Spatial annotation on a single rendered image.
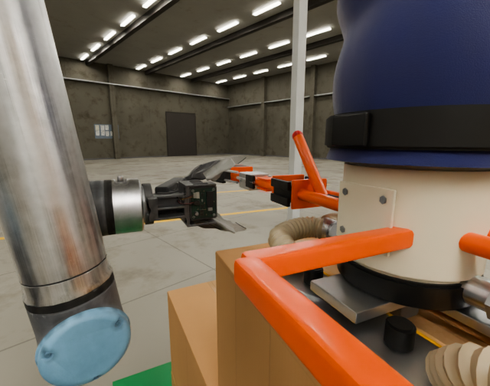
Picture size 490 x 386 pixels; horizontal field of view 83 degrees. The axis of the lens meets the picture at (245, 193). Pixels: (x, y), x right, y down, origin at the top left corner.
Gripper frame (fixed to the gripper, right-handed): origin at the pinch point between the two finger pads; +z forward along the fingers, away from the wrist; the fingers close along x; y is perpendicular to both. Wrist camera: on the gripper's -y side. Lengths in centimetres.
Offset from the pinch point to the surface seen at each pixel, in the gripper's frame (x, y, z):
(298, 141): 10.5, 3.4, 10.6
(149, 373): -107, -81, -17
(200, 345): -53, -25, -4
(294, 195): 0.1, 6.9, 7.5
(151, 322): -107, -124, -11
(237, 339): -25.4, 9.6, -5.9
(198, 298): -53, -51, 3
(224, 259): -13.2, 1.1, -5.1
